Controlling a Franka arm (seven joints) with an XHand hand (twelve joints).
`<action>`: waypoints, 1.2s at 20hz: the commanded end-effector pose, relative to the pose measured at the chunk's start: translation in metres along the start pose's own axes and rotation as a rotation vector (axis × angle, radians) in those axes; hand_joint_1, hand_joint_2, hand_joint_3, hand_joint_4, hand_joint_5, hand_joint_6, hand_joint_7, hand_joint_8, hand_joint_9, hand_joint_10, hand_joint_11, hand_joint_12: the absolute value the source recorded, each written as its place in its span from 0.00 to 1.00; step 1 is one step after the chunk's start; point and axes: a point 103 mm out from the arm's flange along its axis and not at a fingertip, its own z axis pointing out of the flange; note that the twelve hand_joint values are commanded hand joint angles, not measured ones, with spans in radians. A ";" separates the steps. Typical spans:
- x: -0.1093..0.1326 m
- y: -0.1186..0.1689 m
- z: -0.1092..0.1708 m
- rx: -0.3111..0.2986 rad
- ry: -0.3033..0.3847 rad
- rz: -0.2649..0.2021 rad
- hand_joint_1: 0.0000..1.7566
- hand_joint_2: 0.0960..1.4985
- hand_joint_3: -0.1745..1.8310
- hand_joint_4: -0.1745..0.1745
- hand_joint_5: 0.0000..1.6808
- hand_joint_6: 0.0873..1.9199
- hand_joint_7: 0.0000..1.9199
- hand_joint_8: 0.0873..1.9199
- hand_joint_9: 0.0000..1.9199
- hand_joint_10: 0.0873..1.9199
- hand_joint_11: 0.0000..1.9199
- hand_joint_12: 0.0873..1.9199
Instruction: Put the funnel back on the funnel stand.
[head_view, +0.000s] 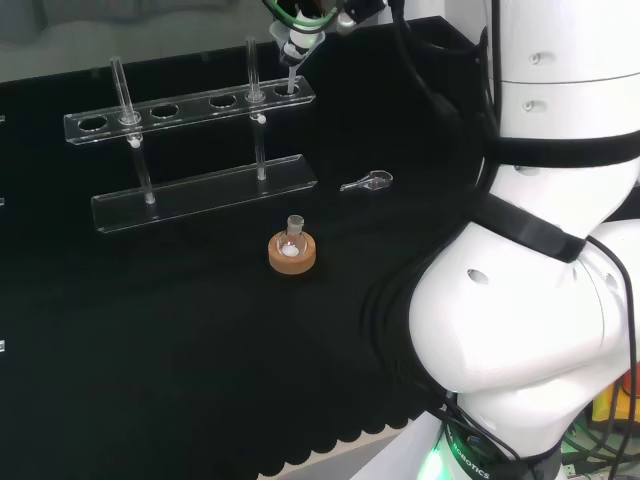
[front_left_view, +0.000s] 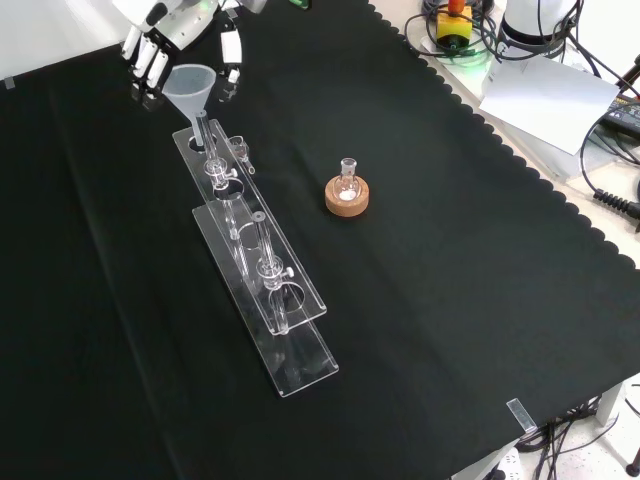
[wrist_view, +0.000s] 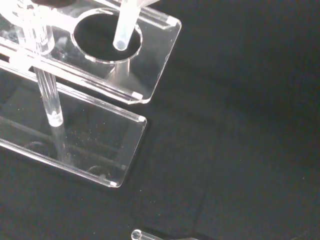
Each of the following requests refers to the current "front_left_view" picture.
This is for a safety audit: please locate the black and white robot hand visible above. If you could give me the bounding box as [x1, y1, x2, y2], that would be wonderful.
[110, 0, 245, 109]

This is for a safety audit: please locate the translucent plastic funnel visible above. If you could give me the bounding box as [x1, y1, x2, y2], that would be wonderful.
[160, 63, 218, 151]

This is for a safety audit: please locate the glass weighing funnel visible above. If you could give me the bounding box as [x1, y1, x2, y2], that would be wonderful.
[226, 135, 257, 176]

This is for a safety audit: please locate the clear acrylic funnel stand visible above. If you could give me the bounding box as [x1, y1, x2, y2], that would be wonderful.
[171, 116, 341, 399]

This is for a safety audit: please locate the small round-bottom glass flask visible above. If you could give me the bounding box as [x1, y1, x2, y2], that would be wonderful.
[333, 156, 362, 204]

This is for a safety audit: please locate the yellow stop button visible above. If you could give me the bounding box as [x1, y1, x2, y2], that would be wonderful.
[435, 0, 475, 52]

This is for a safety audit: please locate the pale board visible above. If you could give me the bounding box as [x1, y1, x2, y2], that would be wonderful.
[478, 53, 622, 157]

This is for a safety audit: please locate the black cloth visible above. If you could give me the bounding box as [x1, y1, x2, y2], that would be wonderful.
[0, 0, 640, 480]

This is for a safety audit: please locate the black power adapter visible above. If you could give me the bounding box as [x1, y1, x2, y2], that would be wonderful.
[601, 96, 640, 134]

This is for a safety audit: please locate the black tripod leg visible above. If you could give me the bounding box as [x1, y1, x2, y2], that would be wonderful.
[615, 52, 640, 99]

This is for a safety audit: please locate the white power strip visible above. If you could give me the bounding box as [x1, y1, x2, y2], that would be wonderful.
[478, 446, 525, 480]

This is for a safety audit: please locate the cork ring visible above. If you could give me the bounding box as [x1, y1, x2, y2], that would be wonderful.
[324, 176, 374, 220]

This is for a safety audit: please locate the black cable with ribbed plug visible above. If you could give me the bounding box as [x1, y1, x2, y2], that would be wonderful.
[578, 113, 640, 220]

